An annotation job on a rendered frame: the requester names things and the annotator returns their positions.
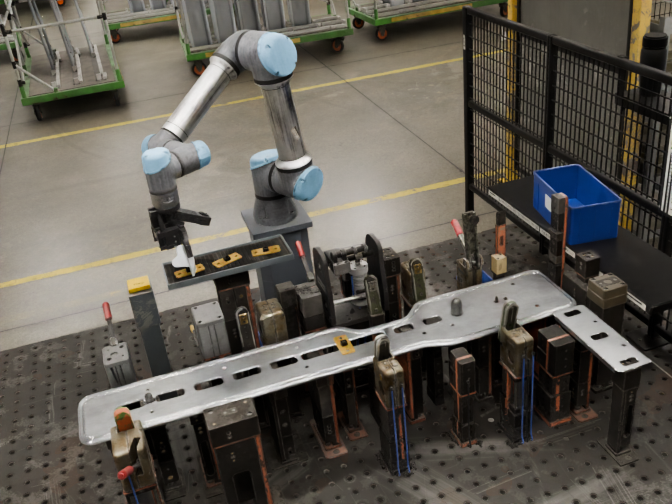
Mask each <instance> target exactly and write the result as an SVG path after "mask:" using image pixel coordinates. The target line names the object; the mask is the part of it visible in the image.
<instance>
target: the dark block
mask: <svg viewBox="0 0 672 504"><path fill-rule="evenodd" d="M383 260H384V268H385V275H386V282H387V290H388V300H389V310H388V311H385V323H388V322H392V321H395V320H399V319H402V307H401V295H400V277H399V275H400V273H401V267H400V256H399V255H398V254H397V253H396V252H395V251H394V250H393V248H392V247H387V248H384V249H383Z"/></svg>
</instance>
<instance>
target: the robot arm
mask: <svg viewBox="0 0 672 504"><path fill-rule="evenodd" d="M295 62H297V52H296V48H295V46H294V44H293V42H292V41H291V40H290V39H289V38H288V37H287V36H285V35H282V34H279V33H276V32H264V31H255V30H250V29H247V30H241V31H238V32H236V33H234V34H233V35H231V36H230V37H229V38H228V39H226V40H225V41H224V42H223V43H222V44H221V45H220V46H219V47H218V48H217V49H216V51H215V52H214V53H213V54H212V56H211V57H210V64H209V66H208V67H207V68H206V70H205V71H204V72H203V74H202V75H201V76H200V78H199V79H198V80H197V82H196V83H195V84H194V86H193V87H192V88H191V90H190V91H189V92H188V93H187V95H186V96H185V97H184V99H183V100H182V101H181V103H180V104H179V105H178V107H177V108H176V109H175V111H174V112H173V113H172V115H171V116H170V117H169V119H168V120H167V121H166V123H165V124H164V125H163V127H162V128H161V129H160V131H159V132H158V133H157V134H152V135H149V136H147V137H145V139H144V140H143V142H142V145H141V150H142V153H143V155H142V164H143V171H144V173H145V177H146V181H147V185H148V189H149V193H150V198H151V202H152V206H153V207H150V208H147V209H148V213H149V217H150V221H151V225H150V226H151V230H152V234H153V238H154V242H156V241H158V244H159V248H160V250H161V251H164V250H170V249H173V248H176V252H177V257H175V258H174V259H173V260H172V265H173V266H174V267H190V270H191V273H192V276H195V272H196V266H195V261H194V257H193V253H192V249H191V246H190V243H189V240H188V235H187V231H186V228H185V226H184V224H185V223H184V222H183V221H185V222H191V223H196V224H199V225H203V226H205V225H206V226H209V225H210V222H211V219H212V218H211V217H210V216H209V215H208V214H207V213H205V212H201V211H199V212H198V211H193V210H188V209H183V208H180V207H181V205H180V197H179V193H178V188H177V184H176V179H178V178H181V177H183V176H185V175H187V174H190V173H192V172H194V171H196V170H200V169H201V168H203V167H205V166H206V165H208V164H209V163H210V161H211V154H210V150H209V148H208V146H207V145H206V144H205V143H204V142H203V141H200V140H197V141H194V142H193V141H192V142H190V143H189V144H185V143H184V142H185V141H186V140H187V138H188V137H189V136H190V134H191V133H192V131H193V130H194V129H195V127H196V126H197V125H198V123H199V122H200V121H201V119H202V118H203V117H204V115H205V114H206V113H207V111H208V110H209V109H210V107H211V106H212V105H213V103H214V102H215V101H216V99H217V98H218V97H219V95H220V94H221V92H222V91H223V90H224V88H225V87H226V86H227V84H228V83H229V82H230V80H235V79H236V78H237V77H238V76H239V74H240V73H242V72H243V71H245V70H248V71H252V75H253V79H254V82H255V84H256V85H258V86H259V87H261V89H262V93H263V97H264V101H265V105H266V109H267V113H268V117H269V121H270V125H271V129H272V133H273V137H274V141H275V145H276V149H270V150H265V151H262V152H259V153H257V154H255V155H253V156H252V157H251V159H250V170H251V174H252V180H253V186H254V192H255V204H254V209H253V218H254V221H255V222H256V223H257V224H259V225H263V226H278V225H283V224H286V223H288V222H290V221H292V220H294V219H295V218H296V217H297V215H298V212H297V207H296V204H295V202H294V201H293V199H292V198H294V199H295V200H301V201H309V200H312V199H313V198H314V197H315V196H316V195H317V194H318V193H319V191H320V189H321V187H322V184H323V173H322V170H321V169H320V168H318V167H317V166H314V165H313V161H312V157H311V154H310V153H308V152H306V151H305V148H304V143H303V139H302V135H301V130H300V126H299V121H298V117H297V113H296V108H295V104H294V99H293V95H292V91H291V86H290V82H289V81H290V79H291V78H292V76H293V70H294V69H295V66H296V64H295ZM153 230H154V232H155V233H156V237H155V236H154V232H153ZM182 244H183V245H182ZM182 247H183V248H182ZM183 250H184V251H183ZM184 253H185V254H184Z"/></svg>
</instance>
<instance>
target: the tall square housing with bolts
mask: <svg viewBox="0 0 672 504"><path fill-rule="evenodd" d="M191 312H192V315H193V319H194V323H195V328H196V332H197V336H198V342H199V346H200V349H201V352H202V355H203V359H204V361H205V363H206V362H209V361H213V360H217V359H220V358H224V357H227V356H230V355H229V354H232V353H231V350H230V345H229V340H228V335H227V330H226V326H225V319H224V316H223V313H222V311H221V308H220V305H219V303H218V302H217V301H215V302H211V303H207V304H203V305H199V306H195V307H192V308H191ZM208 383H209V387H213V386H217V385H220V384H222V383H223V380H222V379H221V378H219V379H215V380H212V381H208Z"/></svg>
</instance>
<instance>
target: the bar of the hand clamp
mask: <svg viewBox="0 0 672 504"><path fill-rule="evenodd" d="M462 222H463V233H464V244H465V255H466V258H467V259H468V261H469V264H470V268H469V269H472V263H471V254H473V253H474V257H475V259H476V260H477V262H476V263H475V265H476V266H477V267H480V255H479V244H478V232H477V224H478V222H479V217H478V216H476V212H474V211H473V210H472V211H468V212H464V213H462Z"/></svg>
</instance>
